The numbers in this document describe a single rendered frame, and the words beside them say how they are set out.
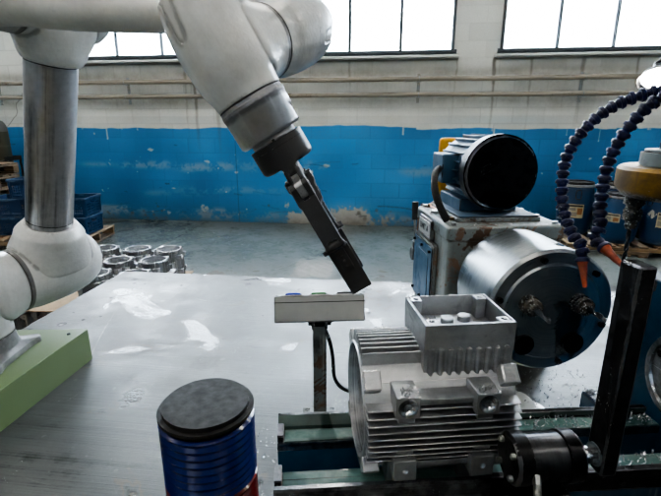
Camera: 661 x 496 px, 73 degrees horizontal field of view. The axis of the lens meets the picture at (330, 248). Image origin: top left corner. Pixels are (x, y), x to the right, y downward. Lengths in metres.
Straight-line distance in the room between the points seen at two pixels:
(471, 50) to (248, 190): 3.49
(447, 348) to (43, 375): 0.91
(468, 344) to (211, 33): 0.49
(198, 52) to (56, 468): 0.75
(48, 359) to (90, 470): 0.34
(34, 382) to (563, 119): 6.25
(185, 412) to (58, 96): 0.91
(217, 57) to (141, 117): 6.56
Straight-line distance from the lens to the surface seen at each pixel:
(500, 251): 0.97
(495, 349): 0.63
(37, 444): 1.08
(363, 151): 6.25
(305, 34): 0.68
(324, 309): 0.84
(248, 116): 0.57
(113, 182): 7.45
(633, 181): 0.70
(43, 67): 1.12
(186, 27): 0.59
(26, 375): 1.17
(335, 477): 0.69
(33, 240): 1.23
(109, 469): 0.96
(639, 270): 0.55
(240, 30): 0.59
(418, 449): 0.62
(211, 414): 0.30
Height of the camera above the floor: 1.39
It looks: 16 degrees down
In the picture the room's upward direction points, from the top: straight up
